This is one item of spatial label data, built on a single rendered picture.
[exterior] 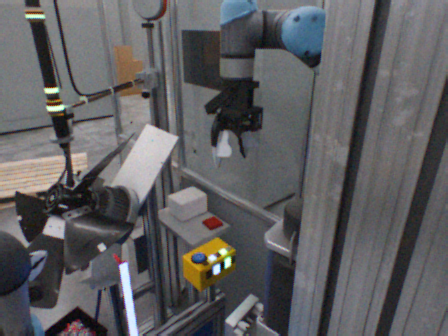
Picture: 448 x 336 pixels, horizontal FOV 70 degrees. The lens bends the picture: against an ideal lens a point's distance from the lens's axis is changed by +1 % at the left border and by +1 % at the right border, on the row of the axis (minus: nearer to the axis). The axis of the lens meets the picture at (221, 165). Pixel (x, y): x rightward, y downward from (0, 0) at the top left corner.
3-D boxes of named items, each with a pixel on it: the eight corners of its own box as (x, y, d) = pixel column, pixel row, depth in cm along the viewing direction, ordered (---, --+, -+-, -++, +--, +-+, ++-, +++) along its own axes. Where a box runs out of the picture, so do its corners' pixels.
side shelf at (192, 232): (188, 202, 187) (188, 198, 186) (230, 230, 162) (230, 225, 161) (152, 218, 172) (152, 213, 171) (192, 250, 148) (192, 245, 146)
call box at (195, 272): (217, 259, 122) (217, 236, 118) (236, 273, 115) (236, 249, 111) (183, 279, 112) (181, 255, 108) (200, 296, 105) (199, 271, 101)
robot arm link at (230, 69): (212, 57, 69) (239, 55, 74) (213, 79, 71) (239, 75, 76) (236, 60, 64) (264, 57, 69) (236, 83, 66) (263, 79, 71)
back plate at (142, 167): (62, 242, 154) (59, 241, 153) (134, 118, 159) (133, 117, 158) (108, 310, 117) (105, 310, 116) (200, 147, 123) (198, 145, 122)
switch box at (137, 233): (163, 261, 172) (160, 227, 163) (138, 274, 163) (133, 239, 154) (154, 253, 178) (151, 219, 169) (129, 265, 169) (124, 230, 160)
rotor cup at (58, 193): (67, 216, 127) (34, 207, 118) (86, 184, 128) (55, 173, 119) (80, 233, 117) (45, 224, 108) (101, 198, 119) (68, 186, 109)
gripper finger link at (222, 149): (221, 173, 72) (233, 133, 71) (205, 165, 76) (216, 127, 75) (231, 174, 74) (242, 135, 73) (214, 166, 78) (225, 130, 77)
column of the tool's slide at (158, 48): (170, 299, 227) (146, 20, 154) (181, 301, 226) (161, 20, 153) (167, 305, 222) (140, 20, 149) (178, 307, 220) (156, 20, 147)
